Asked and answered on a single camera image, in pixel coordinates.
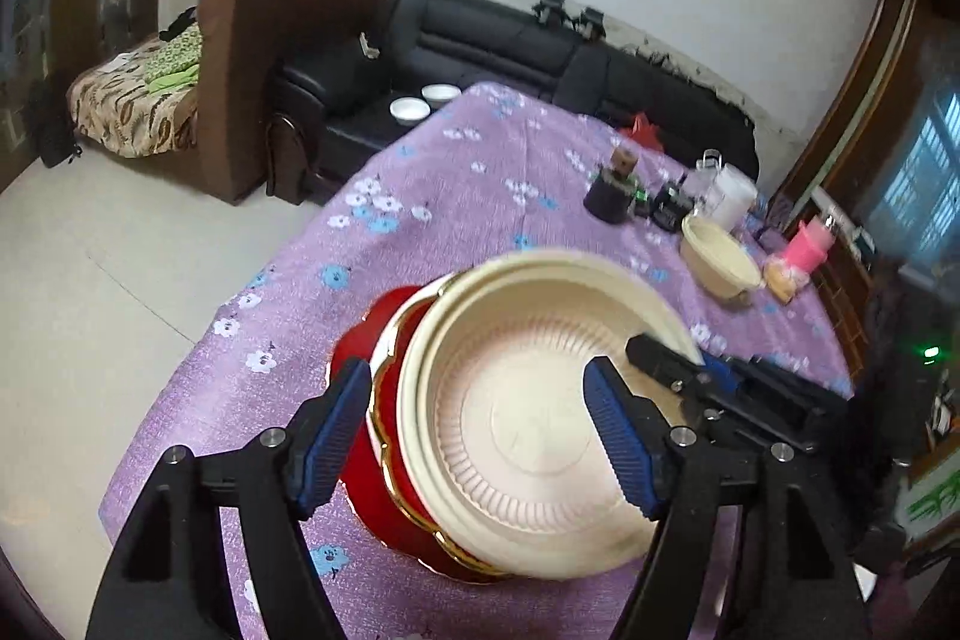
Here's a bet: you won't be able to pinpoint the plastic bag with food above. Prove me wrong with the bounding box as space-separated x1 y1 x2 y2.
763 257 812 304

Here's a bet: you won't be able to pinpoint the white plastic jar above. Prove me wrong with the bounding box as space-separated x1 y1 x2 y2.
705 164 759 231

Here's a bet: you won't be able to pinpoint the red plate with gold rim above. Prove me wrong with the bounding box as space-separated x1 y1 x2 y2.
367 284 518 585

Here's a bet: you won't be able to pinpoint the green cloth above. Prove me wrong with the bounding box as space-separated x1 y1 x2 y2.
145 25 203 91

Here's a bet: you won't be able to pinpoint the barred window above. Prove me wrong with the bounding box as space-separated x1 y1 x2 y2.
855 85 960 283

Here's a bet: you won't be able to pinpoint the dark jar with cork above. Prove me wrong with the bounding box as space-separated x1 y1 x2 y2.
583 167 639 227

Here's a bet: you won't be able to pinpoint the cream ribbed plastic bowl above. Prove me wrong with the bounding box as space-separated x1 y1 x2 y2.
680 212 767 304

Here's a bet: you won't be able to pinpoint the bed with patterned blanket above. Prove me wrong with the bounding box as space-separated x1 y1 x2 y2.
66 21 203 160

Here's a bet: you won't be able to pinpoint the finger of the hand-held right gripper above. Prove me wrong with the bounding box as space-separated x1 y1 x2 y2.
625 332 710 390
675 361 751 425

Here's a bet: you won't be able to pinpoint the clear plastic containers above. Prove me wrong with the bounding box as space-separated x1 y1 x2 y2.
694 149 725 214

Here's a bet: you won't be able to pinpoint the wooden door frame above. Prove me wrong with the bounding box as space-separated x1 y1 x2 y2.
765 0 932 223

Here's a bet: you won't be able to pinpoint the pink cup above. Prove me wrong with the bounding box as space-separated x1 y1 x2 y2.
784 216 838 274

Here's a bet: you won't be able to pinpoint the black leather sofa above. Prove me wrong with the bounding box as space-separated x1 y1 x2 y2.
274 0 761 191

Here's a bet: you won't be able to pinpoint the purple floral tablecloth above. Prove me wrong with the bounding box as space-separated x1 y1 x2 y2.
101 81 856 640

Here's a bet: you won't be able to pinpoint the large white bowl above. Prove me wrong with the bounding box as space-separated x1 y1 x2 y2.
386 280 452 402

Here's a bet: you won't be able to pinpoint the green and white carton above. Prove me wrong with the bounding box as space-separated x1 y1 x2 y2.
896 445 960 537

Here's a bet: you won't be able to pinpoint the brown armchair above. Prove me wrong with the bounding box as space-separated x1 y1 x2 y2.
196 0 392 205

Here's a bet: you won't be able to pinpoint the cream ribbed bowl with tab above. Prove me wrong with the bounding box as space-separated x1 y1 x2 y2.
396 248 706 583

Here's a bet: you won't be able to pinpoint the red plastic bag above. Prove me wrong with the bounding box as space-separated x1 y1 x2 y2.
619 113 665 154

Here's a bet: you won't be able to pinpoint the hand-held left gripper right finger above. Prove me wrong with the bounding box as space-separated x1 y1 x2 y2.
582 355 865 640

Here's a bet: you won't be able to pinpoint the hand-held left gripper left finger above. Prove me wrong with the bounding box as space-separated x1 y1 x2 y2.
85 355 374 640

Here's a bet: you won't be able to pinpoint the red gold-rimmed plate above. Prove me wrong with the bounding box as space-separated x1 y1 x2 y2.
328 286 481 573

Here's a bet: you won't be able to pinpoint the small black device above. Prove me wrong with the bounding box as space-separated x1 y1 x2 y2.
649 179 695 233

